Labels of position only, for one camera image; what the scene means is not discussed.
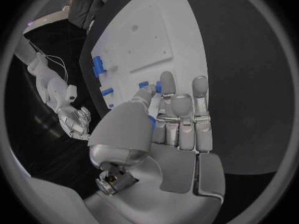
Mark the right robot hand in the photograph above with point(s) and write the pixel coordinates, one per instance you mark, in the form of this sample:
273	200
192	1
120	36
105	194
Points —
73	122

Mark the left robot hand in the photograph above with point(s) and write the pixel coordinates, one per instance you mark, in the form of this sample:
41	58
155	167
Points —
177	171

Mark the blue short cylinder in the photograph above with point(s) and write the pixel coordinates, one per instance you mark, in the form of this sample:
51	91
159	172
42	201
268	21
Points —
158	86

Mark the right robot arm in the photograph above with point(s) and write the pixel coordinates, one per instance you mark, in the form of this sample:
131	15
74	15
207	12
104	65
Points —
53	85

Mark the white task board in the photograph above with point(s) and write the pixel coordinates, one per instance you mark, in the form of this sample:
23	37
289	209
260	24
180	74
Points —
149	41

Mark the small blue peg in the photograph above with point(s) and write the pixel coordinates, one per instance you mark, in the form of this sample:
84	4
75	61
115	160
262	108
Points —
111	106

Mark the blue gear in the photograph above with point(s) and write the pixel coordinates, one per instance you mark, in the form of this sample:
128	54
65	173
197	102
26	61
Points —
152	122

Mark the blue block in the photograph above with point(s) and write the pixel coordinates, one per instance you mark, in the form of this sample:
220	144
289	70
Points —
97	66

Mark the blue plug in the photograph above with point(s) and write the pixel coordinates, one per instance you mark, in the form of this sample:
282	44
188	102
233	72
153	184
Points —
143	84

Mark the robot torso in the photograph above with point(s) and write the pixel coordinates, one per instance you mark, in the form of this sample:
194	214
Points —
44	23

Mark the person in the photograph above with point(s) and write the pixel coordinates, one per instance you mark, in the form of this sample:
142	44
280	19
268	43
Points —
85	9

